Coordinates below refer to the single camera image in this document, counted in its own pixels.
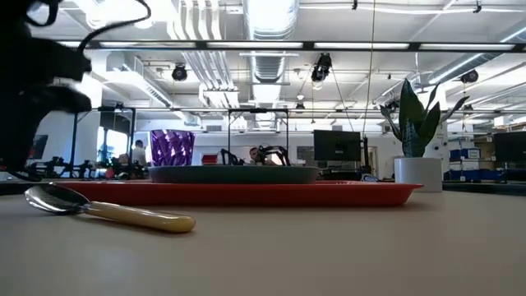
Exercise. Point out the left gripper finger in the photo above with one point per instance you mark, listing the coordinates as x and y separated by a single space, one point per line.
16 144

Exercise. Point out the purple faceted plastic cup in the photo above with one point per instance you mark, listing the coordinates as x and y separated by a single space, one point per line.
172 148

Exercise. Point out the green round plate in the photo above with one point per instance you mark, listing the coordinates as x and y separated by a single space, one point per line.
234 174

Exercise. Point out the red plastic tray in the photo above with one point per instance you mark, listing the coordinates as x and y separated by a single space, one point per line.
246 195

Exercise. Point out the black background robot arm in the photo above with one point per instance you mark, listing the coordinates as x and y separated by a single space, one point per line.
30 177
228 158
275 150

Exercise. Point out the blue-screen monitor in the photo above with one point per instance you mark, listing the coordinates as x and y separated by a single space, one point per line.
40 146

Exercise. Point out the black background robot rig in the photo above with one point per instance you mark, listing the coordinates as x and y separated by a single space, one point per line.
123 170
53 168

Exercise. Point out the person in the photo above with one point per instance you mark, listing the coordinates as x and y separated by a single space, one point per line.
254 155
139 155

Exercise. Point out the black ceiling spotlight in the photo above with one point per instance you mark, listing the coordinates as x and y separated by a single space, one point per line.
321 67
179 73
469 76

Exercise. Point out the red box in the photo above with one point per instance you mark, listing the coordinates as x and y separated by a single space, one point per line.
209 159

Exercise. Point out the black computer monitor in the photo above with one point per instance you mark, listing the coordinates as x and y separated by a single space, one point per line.
509 152
337 146

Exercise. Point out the small white-rimmed object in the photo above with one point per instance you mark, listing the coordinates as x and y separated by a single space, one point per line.
370 178

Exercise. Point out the green snake plant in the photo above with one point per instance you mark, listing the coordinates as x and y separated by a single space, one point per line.
413 123

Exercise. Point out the white plant pot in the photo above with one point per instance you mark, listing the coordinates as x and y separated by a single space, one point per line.
419 174

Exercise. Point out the blue bin with white label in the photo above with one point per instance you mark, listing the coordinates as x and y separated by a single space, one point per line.
464 154

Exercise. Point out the blue storage bin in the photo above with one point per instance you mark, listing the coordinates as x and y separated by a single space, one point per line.
472 175

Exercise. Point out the black metal frame stand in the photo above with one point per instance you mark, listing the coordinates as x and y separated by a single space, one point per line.
258 110
74 140

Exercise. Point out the silver ceiling air duct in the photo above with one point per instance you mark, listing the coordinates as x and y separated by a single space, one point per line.
269 16

